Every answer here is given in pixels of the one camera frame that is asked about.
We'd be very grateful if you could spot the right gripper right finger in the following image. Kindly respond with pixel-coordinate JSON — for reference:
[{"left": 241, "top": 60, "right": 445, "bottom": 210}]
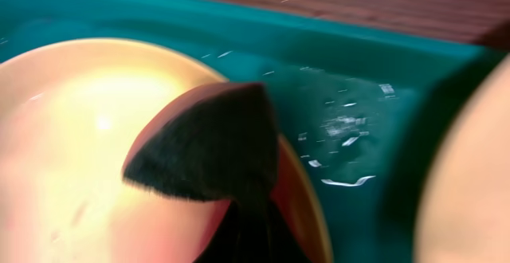
[{"left": 257, "top": 201, "right": 311, "bottom": 263}]

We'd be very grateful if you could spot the red green scrub sponge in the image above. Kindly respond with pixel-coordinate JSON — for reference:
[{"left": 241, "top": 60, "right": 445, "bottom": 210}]
[{"left": 122, "top": 82, "right": 279, "bottom": 214}]

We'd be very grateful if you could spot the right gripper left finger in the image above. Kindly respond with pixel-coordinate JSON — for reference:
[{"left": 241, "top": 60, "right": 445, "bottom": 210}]
[{"left": 194, "top": 203, "right": 253, "bottom": 263}]

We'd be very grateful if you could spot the yellow-green plate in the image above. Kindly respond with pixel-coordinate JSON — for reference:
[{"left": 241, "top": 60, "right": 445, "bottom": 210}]
[{"left": 1, "top": 38, "right": 333, "bottom": 262}]

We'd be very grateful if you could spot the teal plastic tray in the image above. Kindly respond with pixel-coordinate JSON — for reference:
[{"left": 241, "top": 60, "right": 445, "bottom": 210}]
[{"left": 1, "top": 0, "right": 504, "bottom": 262}]

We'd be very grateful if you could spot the light blue plate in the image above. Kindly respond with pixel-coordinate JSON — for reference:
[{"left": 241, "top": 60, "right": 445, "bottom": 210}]
[{"left": 414, "top": 58, "right": 509, "bottom": 263}]

